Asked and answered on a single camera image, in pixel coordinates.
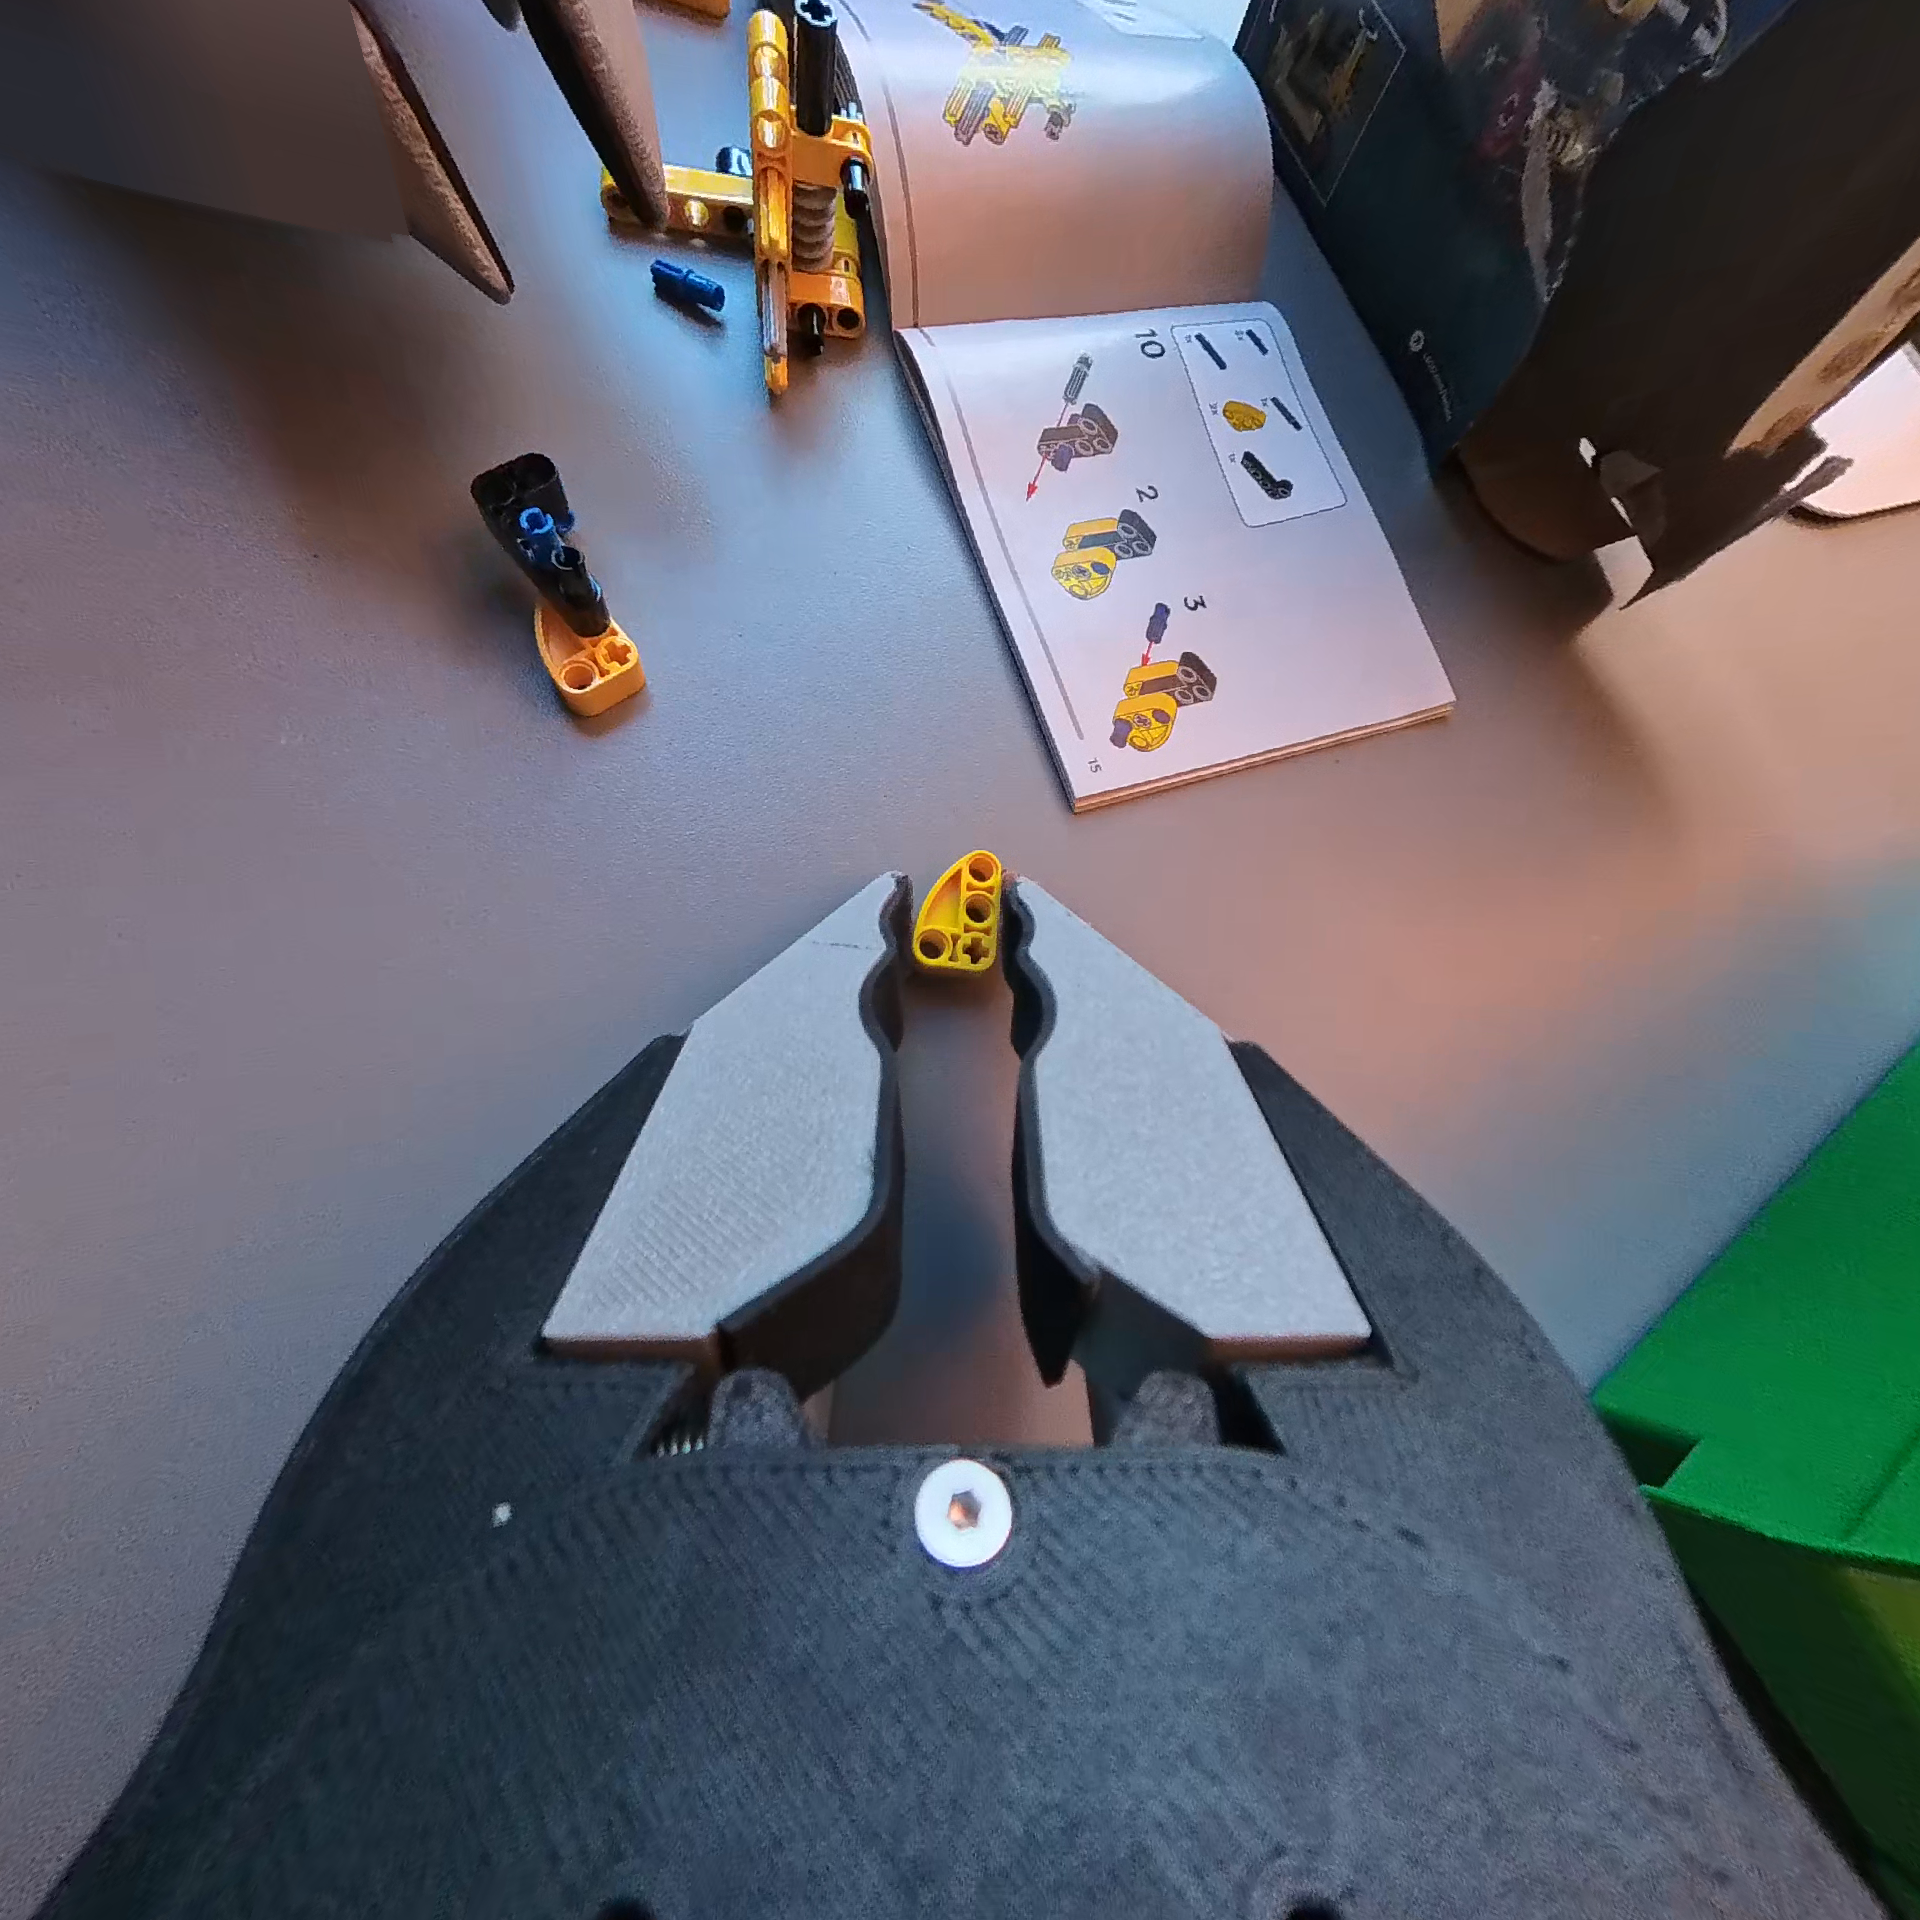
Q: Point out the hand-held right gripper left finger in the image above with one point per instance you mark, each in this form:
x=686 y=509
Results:
x=750 y=1171

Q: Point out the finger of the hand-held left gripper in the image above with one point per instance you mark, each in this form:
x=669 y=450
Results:
x=609 y=76
x=195 y=89

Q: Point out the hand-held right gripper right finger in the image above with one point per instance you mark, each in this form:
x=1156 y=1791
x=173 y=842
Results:
x=1171 y=1171

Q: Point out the large yellow lego assembly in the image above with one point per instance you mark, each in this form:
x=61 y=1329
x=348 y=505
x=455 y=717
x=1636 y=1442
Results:
x=781 y=165

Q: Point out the small yellow curved lego piece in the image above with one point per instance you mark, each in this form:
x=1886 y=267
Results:
x=962 y=917

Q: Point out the black and yellow lego subassembly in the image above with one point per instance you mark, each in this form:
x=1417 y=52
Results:
x=590 y=669

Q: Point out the blue lego pin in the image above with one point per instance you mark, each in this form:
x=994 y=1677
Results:
x=686 y=284

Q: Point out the lego instruction booklet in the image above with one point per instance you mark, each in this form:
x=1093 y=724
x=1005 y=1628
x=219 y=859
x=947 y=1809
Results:
x=1201 y=628

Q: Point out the dark torn lego box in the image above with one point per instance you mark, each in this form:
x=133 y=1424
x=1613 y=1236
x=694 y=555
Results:
x=1442 y=194

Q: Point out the green box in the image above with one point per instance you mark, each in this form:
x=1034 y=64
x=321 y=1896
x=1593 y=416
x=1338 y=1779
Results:
x=1799 y=1349

